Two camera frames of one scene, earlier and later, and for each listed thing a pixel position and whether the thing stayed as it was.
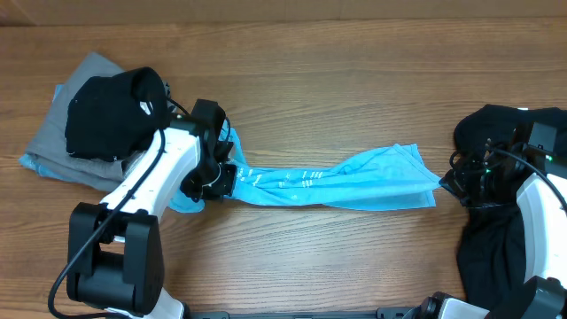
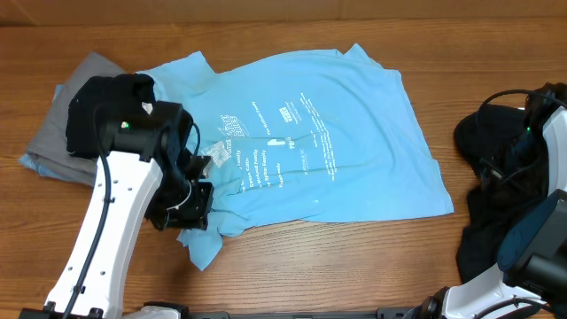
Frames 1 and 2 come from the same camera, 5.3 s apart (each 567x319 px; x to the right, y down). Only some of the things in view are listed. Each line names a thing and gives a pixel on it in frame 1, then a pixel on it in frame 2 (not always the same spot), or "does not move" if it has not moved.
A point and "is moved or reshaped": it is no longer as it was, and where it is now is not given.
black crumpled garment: x=492 y=259 does not move
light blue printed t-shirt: x=396 y=178 is moved or reshaped
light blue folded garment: x=49 y=171 does not move
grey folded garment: x=49 y=152 does not move
